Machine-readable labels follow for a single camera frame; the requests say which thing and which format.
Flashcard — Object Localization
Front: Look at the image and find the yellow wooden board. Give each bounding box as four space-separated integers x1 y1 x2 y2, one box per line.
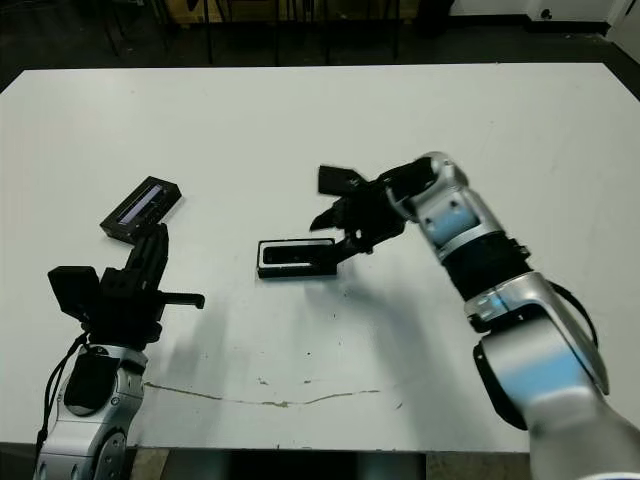
167 0 281 24

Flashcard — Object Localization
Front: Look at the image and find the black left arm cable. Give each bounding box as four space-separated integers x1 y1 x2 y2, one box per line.
35 333 92 449

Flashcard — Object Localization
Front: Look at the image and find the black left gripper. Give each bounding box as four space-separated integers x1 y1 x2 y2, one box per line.
82 223 206 349

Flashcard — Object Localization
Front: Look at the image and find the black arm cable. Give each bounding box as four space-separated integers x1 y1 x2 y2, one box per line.
547 281 600 351
35 333 92 449

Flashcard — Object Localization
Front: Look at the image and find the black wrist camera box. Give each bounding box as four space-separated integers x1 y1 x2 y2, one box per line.
317 163 375 197
47 266 101 321

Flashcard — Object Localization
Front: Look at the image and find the white cabinet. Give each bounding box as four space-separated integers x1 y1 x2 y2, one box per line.
607 0 640 51

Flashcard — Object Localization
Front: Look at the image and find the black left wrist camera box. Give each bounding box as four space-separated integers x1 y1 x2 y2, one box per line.
47 266 101 321

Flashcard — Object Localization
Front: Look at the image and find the dark robot torso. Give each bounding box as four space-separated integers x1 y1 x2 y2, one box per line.
164 451 426 480

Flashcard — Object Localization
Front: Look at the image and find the black box lid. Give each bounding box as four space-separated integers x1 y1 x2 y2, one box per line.
99 175 184 244

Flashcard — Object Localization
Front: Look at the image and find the black metal chair frame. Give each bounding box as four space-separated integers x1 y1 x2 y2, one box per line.
202 0 281 66
99 0 174 60

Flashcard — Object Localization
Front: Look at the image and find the black box with white lining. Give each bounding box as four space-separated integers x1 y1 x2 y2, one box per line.
257 238 339 281

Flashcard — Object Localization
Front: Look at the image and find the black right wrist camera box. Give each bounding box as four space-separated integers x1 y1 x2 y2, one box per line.
317 163 375 197

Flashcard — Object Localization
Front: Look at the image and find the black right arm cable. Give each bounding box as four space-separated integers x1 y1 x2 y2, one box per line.
547 281 600 351

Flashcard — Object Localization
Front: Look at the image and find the slim black camera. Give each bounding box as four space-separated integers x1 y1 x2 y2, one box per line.
262 243 326 266

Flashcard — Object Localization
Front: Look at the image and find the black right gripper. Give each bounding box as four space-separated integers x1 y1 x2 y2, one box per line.
308 182 407 271

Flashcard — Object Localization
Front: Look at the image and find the black waste bin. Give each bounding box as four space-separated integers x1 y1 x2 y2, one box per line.
419 0 456 39

